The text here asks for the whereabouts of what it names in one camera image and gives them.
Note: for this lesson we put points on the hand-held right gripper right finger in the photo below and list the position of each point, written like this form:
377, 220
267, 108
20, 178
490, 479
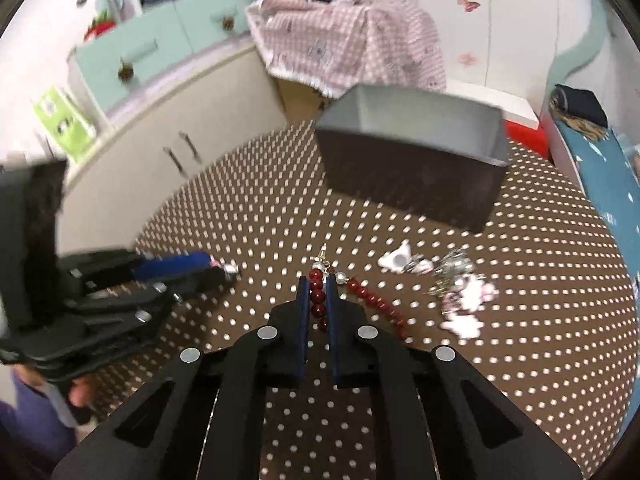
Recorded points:
334, 320

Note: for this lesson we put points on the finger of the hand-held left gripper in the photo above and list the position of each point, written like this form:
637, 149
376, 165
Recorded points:
200, 282
170, 265

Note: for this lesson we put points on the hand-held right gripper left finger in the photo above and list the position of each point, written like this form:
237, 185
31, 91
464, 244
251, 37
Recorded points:
303, 320

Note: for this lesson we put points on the small silver pink earring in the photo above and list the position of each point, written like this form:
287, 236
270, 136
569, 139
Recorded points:
229, 270

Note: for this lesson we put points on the grey storage box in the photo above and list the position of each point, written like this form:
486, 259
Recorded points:
410, 170

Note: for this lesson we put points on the person's left forearm purple sleeve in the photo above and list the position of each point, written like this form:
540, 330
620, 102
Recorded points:
27, 425

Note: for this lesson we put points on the person's left hand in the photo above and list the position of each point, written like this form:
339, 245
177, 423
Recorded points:
82, 392

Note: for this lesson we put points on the gold and silver bead earring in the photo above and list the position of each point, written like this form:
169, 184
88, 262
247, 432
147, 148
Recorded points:
322, 257

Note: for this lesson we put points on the brown polka dot tablecloth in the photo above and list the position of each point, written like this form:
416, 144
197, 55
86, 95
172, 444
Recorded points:
240, 230

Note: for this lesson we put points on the white silver hair clip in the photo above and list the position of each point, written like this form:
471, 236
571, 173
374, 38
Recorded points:
395, 258

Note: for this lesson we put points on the white cabinet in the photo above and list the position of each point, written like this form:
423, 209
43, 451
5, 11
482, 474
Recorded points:
150, 135

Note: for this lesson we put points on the pink and white hair clip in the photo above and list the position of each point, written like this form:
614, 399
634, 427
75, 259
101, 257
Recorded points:
470, 305

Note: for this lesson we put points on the green printed bag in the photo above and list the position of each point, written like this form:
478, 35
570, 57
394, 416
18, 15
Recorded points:
62, 122

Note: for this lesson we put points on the cardboard box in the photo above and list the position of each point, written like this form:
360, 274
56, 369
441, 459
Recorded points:
300, 100

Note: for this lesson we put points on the mint green drawer unit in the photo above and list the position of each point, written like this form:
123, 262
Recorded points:
150, 55

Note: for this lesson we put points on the red ornament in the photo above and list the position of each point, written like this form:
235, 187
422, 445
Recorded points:
100, 27

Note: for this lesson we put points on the red plastic stool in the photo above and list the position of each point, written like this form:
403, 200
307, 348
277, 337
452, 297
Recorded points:
525, 140

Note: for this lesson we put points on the white board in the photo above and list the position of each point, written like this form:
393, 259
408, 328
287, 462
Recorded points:
495, 102

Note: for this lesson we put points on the pink checked cloth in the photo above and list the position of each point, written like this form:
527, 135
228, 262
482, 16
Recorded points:
360, 40

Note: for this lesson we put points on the dark folded clothing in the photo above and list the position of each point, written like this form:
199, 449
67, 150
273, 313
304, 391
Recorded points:
580, 107

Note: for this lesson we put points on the pink flower wall sticker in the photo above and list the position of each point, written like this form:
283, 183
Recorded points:
467, 58

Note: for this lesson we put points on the pink butterfly wall sticker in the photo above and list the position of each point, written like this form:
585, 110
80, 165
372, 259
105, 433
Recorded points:
468, 1

